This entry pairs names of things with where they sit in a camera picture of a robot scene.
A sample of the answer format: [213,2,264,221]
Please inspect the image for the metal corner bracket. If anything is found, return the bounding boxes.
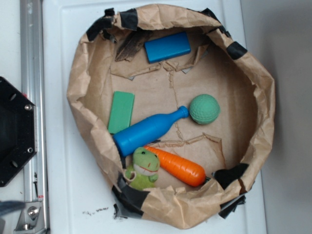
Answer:
[13,201,47,234]

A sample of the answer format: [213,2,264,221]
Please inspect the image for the brown bark piece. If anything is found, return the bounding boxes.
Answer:
[115,30,153,62]

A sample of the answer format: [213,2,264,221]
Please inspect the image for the green plush frog toy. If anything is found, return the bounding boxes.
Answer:
[124,147,160,191]

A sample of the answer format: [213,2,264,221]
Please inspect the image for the orange plastic toy carrot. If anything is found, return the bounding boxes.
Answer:
[144,146,206,187]

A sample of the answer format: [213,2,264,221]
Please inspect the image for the brown paper bag bin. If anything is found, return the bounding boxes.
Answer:
[67,4,275,229]

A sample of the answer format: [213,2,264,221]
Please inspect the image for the white plastic tray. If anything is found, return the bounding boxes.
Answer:
[42,0,267,234]

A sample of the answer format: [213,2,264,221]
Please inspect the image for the green dimpled foam ball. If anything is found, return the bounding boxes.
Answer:
[189,94,221,125]

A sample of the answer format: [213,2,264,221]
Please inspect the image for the blue plastic toy bottle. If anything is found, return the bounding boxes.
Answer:
[113,106,189,157]

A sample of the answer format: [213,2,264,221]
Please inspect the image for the green wooden block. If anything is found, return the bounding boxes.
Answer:
[108,91,135,134]

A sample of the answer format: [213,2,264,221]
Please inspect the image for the blue wooden block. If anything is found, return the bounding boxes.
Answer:
[144,32,191,63]

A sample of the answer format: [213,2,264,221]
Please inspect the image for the aluminium extrusion rail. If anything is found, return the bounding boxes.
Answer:
[20,0,50,234]

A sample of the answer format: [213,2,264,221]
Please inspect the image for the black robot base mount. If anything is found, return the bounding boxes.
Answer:
[0,77,37,187]

